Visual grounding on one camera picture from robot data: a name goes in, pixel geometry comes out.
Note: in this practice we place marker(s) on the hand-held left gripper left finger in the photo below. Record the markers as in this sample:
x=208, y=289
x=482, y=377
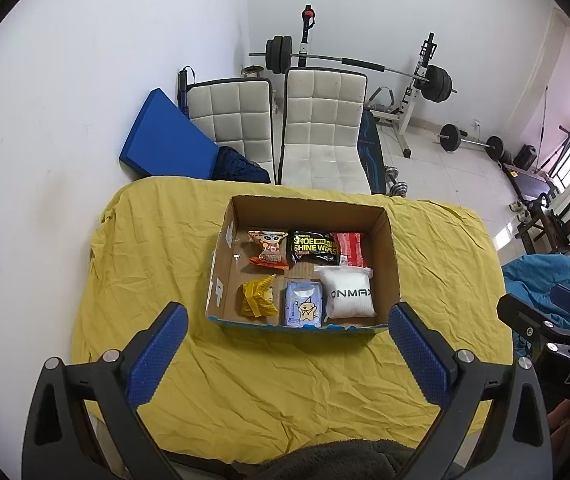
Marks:
x=157, y=355

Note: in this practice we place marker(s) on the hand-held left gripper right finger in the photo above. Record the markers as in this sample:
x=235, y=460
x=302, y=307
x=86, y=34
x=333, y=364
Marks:
x=420, y=355

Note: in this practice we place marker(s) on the white soft packet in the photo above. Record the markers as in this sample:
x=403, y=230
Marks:
x=347, y=295

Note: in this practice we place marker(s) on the yellow snack packet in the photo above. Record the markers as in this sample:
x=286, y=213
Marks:
x=257, y=297

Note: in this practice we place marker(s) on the red snack packet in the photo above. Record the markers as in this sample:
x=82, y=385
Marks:
x=352, y=250

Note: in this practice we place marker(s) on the light blue tissue pack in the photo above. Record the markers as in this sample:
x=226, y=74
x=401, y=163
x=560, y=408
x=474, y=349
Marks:
x=302, y=305

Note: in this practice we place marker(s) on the black wipes pack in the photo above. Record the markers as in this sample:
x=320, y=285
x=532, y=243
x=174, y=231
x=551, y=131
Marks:
x=312, y=247

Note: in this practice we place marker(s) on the orange snack packet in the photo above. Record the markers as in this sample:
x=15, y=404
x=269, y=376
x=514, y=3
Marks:
x=269, y=247

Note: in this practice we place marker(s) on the cardboard box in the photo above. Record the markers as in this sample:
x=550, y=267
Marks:
x=305, y=212

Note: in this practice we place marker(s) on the person's right hand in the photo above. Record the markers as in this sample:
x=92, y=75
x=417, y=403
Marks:
x=560, y=425

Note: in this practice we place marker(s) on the blue duvet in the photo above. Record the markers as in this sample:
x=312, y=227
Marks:
x=530, y=275

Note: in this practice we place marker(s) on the white shoes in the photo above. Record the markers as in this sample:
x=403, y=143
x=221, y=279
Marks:
x=521, y=209

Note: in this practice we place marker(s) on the black treadmill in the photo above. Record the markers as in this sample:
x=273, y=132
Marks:
x=532, y=182

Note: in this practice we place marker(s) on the dark fleece garment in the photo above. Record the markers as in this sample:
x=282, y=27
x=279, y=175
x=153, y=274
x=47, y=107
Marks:
x=345, y=460

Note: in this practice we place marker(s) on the yellow tablecloth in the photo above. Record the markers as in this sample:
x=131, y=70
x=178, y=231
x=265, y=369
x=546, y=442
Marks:
x=290, y=395

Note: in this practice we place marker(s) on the black speaker box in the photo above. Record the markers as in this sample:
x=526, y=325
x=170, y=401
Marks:
x=525, y=157

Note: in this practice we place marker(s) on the chrome dumbbell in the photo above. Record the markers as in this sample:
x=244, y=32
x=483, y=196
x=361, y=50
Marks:
x=397, y=182

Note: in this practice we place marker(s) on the thin black bar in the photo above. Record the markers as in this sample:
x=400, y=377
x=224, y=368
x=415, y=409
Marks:
x=542, y=125

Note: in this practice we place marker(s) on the short barbell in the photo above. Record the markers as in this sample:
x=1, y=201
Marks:
x=470, y=142

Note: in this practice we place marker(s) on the dark blue cloth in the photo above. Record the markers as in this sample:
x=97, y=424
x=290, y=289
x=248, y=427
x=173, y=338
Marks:
x=240, y=167

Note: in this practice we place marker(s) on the black weight bench pad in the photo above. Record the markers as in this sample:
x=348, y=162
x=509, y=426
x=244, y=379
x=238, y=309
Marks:
x=371, y=155

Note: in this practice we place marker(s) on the blue foam mat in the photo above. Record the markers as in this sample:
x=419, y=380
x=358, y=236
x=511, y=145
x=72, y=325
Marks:
x=165, y=140

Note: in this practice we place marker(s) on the small white quilted chair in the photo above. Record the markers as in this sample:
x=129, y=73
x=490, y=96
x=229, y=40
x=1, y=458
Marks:
x=230, y=120

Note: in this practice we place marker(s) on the white barbell rack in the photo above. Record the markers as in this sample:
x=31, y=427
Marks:
x=412, y=100

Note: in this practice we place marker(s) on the large white quilted chair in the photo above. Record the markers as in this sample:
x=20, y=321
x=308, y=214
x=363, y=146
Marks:
x=322, y=125

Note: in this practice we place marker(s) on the black blue stick tool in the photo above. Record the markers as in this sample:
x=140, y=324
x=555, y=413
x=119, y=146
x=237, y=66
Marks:
x=184, y=92

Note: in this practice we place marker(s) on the long racked barbell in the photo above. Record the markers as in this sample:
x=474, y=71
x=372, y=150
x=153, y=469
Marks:
x=345, y=62

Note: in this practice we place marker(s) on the grey exercise frame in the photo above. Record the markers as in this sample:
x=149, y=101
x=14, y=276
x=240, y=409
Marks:
x=382, y=100

